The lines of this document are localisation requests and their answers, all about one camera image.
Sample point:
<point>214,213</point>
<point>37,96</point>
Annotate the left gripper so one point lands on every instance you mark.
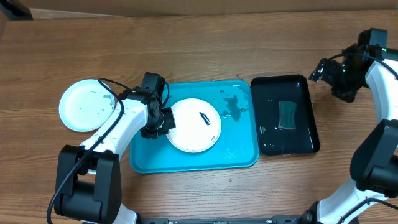
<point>169,123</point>

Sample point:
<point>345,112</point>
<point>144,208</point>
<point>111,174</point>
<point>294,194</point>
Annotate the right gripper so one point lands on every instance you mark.
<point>347,95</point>

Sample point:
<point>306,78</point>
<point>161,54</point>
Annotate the white plate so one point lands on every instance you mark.
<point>197,125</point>

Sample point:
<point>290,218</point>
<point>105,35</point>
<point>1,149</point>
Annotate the dark green sponge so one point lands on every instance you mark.
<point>287,111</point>

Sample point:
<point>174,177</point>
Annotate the light blue plate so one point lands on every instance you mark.
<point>86,105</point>

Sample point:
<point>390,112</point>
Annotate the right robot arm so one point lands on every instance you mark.
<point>370,64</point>

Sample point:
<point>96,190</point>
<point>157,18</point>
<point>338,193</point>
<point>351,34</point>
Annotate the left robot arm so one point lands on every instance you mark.
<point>88,183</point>

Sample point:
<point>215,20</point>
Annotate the black plastic tray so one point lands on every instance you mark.
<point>267,92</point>

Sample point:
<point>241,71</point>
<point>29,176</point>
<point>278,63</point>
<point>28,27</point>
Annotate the teal plastic tray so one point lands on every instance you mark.
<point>236,147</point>

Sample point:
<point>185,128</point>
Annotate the dark object in corner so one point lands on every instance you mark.
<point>14,10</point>

